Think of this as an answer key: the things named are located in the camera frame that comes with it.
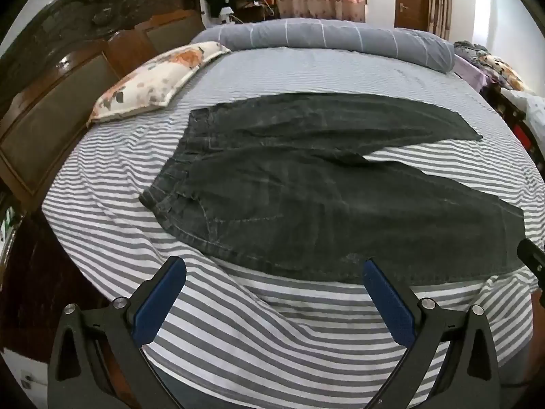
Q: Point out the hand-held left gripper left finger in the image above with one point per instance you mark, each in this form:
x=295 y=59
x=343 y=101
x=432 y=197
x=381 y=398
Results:
x=159 y=298

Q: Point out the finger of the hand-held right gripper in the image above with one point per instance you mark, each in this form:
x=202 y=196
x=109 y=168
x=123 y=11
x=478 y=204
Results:
x=534 y=257

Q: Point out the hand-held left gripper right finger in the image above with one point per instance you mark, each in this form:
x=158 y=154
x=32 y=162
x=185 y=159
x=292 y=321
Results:
x=391 y=302

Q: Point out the dark grey denim pants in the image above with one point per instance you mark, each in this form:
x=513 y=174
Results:
x=298 y=204

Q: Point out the grey white striped bed sheet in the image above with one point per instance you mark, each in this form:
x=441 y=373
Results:
x=127 y=170

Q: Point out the floral blanket pile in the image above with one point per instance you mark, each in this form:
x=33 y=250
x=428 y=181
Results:
x=498 y=66

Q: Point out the floral pillow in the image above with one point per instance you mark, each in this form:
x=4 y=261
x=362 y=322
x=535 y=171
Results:
x=149 y=81

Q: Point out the carved wooden headboard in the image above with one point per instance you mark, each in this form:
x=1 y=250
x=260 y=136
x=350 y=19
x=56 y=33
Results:
x=55 y=93

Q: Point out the beige striped curtain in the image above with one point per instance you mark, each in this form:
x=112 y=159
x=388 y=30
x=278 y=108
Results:
x=440 y=0

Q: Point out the rolled grey checked duvet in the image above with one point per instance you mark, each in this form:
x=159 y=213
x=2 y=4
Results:
x=319 y=36

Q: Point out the small white lamp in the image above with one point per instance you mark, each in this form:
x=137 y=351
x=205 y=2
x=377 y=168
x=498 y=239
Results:
x=226 y=13

